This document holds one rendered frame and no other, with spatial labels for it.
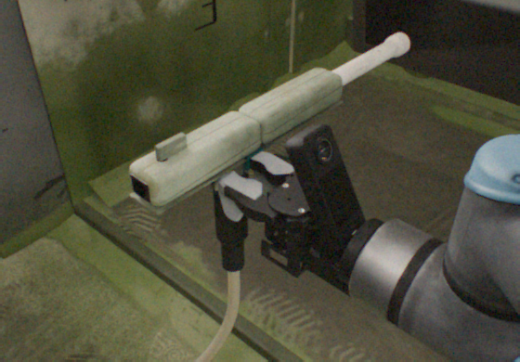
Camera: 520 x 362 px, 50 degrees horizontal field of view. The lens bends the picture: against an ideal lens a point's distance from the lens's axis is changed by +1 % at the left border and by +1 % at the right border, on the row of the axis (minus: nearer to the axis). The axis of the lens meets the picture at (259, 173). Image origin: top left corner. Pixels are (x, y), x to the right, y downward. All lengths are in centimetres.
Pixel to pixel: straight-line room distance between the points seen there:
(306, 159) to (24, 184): 85
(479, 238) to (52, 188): 104
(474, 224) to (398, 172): 102
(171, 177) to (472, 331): 30
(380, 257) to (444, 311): 7
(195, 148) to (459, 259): 27
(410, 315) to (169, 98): 103
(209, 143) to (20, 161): 72
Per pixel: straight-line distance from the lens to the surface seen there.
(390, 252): 52
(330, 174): 53
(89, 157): 134
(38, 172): 128
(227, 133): 59
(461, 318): 49
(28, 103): 121
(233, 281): 75
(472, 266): 45
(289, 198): 57
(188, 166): 55
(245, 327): 106
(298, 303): 110
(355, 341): 106
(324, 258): 59
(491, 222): 42
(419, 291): 50
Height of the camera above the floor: 88
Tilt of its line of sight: 37 degrees down
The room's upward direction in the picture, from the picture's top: straight up
